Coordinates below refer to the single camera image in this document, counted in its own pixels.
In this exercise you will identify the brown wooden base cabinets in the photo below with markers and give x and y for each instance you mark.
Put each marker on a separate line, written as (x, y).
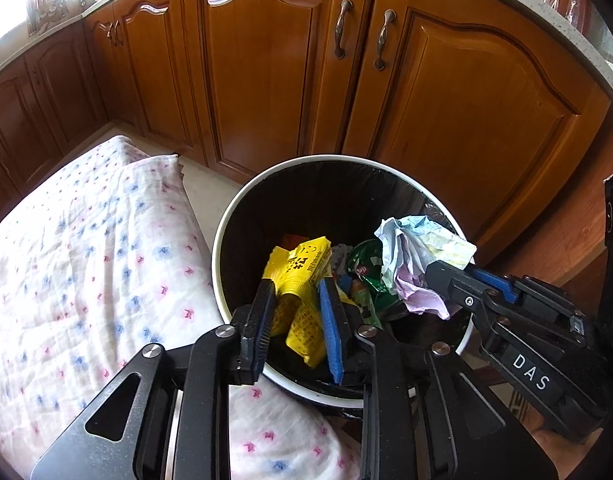
(473, 98)

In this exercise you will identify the knife block with utensils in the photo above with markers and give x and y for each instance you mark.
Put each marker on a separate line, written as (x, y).
(40, 14)

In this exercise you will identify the yellow snack wrapper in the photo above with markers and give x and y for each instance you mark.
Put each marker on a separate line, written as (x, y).
(309, 327)

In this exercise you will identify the red snack packet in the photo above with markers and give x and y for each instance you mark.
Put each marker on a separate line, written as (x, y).
(290, 241)

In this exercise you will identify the white floral tablecloth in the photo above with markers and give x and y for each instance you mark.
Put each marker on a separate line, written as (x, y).
(101, 259)

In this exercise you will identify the pastel paper ball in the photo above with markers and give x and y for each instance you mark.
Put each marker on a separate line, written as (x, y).
(408, 246)

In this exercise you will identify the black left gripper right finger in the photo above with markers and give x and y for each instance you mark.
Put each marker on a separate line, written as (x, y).
(426, 414)

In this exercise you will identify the green snack bag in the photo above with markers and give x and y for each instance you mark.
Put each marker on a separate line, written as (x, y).
(364, 262)

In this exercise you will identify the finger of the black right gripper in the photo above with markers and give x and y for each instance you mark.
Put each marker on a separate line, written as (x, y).
(455, 285)
(505, 286)

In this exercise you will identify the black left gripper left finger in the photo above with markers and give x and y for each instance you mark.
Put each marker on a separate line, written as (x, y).
(167, 410)

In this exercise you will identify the white rimmed trash bin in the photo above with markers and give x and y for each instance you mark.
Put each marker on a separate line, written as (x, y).
(343, 198)

